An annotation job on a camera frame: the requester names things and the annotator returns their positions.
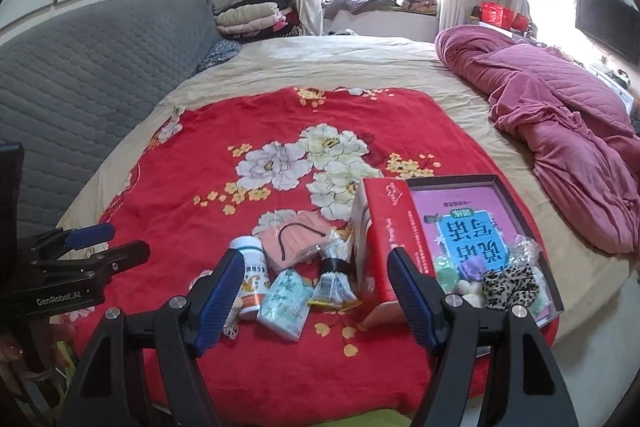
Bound red floral blanket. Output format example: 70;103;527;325
50;87;543;414

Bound pink face mask pack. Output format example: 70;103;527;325
262;213;332;276

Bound pile of folded clothes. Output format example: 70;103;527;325
215;0;304;42

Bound red gift bags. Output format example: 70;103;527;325
479;1;530;32

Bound banded bundle of sachets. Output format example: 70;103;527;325
309;229;364;311

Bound purple book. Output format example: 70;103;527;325
411;184;557;324

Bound beige bed sheet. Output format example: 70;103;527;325
55;36;640;344

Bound green makeup sponge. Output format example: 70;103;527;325
432;257;459;294

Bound red white box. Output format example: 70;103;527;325
351;178;437;325

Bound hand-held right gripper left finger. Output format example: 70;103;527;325
59;248;247;427

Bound white supplement bottle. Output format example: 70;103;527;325
229;235;273;321

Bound white cabinet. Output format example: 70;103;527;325
587;61;637;104

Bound leopard print scrunchie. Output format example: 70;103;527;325
482;264;542;313

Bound grey quilted headboard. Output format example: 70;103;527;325
0;0;221;248

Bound dark rimmed box tray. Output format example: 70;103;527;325
404;174;566;358

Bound teal tissue packet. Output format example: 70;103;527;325
257;269;314;341

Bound black wall television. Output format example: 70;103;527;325
575;0;640;66

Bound clothes on window sill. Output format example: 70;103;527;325
320;0;439;16

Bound dark patterned pillow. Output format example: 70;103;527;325
196;39;244;74

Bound pink quilt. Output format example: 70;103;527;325
434;25;640;255

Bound person's left hand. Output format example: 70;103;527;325
0;321;78;388

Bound clear plastic wrapper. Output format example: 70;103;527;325
509;236;545;269

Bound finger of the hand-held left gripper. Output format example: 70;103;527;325
32;222;117;258
30;241;152;284

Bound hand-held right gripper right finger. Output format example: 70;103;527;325
387;247;576;427

